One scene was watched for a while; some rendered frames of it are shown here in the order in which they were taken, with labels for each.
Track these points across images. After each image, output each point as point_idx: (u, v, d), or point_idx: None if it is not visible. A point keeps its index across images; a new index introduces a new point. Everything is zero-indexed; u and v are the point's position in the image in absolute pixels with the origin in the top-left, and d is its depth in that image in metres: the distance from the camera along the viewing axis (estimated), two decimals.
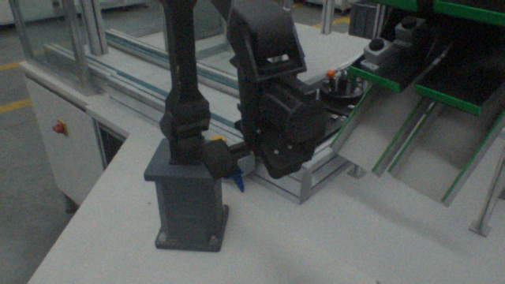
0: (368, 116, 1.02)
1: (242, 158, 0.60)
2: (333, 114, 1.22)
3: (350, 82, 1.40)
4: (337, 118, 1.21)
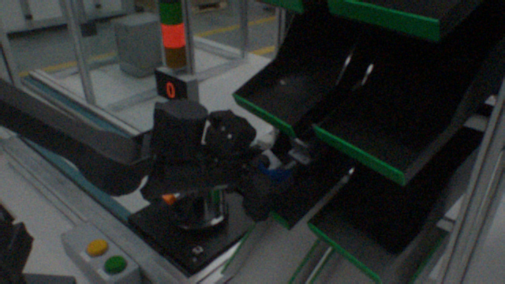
0: (271, 231, 0.80)
1: (246, 167, 0.61)
2: None
3: None
4: None
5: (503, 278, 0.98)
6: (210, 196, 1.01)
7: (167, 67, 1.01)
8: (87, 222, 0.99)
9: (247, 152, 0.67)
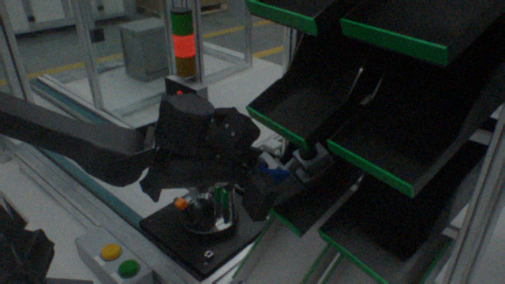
0: (281, 237, 0.83)
1: (247, 166, 0.61)
2: None
3: None
4: None
5: (504, 281, 1.00)
6: (218, 201, 1.04)
7: (177, 76, 1.04)
8: (100, 227, 1.01)
9: (248, 151, 0.66)
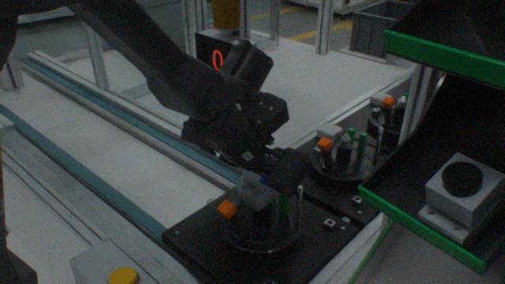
0: (394, 263, 0.53)
1: (269, 147, 0.61)
2: (328, 218, 0.73)
3: (356, 148, 0.91)
4: (334, 226, 0.72)
5: None
6: (273, 204, 0.74)
7: (215, 28, 0.74)
8: (106, 241, 0.71)
9: None
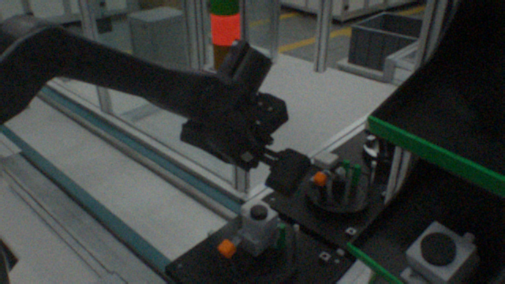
0: None
1: (274, 151, 0.60)
2: (323, 252, 0.77)
3: (350, 178, 0.95)
4: (329, 259, 0.76)
5: None
6: None
7: (215, 71, 0.78)
8: (113, 274, 0.75)
9: None
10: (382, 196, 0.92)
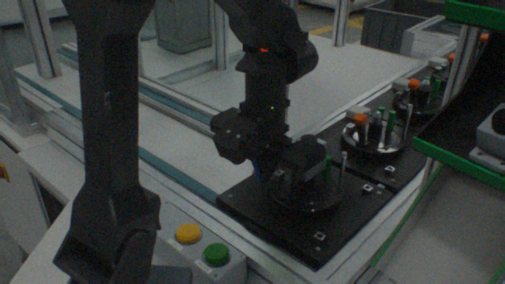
0: (435, 211, 0.61)
1: None
2: (366, 184, 0.81)
3: (384, 126, 0.99)
4: (372, 190, 0.80)
5: None
6: None
7: None
8: (167, 203, 0.79)
9: None
10: None
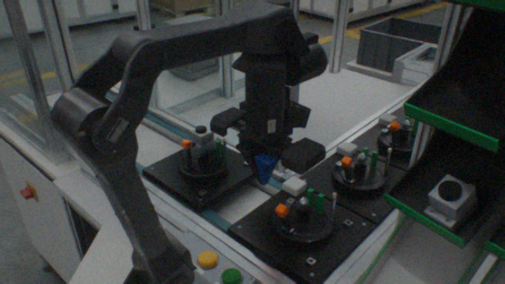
0: (405, 245, 0.77)
1: None
2: None
3: (316, 206, 0.99)
4: None
5: None
6: (213, 152, 1.18)
7: None
8: (188, 233, 0.95)
9: None
10: (344, 224, 0.95)
